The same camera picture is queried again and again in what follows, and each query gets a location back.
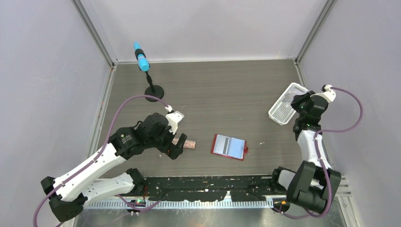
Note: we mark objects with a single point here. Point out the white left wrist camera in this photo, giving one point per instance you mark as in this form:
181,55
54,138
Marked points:
174,118

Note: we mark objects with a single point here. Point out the red leather card holder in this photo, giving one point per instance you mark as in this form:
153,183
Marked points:
229,147

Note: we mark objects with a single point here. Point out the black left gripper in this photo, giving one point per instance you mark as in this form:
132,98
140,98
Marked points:
171,150

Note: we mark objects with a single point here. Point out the glittery sequin tube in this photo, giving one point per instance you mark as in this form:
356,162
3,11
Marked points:
187,144

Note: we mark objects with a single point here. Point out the white perforated plastic basket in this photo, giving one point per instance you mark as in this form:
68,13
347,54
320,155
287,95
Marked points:
282,112

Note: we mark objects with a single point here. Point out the blue microphone on black stand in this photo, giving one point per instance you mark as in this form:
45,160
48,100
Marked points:
153,90

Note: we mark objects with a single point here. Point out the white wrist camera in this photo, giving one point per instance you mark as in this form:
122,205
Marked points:
174,118
327,93

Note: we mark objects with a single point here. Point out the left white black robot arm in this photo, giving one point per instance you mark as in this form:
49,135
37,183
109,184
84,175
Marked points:
70,193

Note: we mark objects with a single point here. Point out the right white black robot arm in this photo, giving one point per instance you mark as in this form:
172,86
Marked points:
315,183

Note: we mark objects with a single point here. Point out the white slotted cable duct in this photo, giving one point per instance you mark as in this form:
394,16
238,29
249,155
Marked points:
226,203

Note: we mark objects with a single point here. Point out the aluminium frame rail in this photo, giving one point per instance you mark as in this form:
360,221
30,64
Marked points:
343,189

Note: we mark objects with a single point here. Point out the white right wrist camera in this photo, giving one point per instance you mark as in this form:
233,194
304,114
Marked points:
327,93

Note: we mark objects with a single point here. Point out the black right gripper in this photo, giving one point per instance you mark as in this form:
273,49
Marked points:
298,99

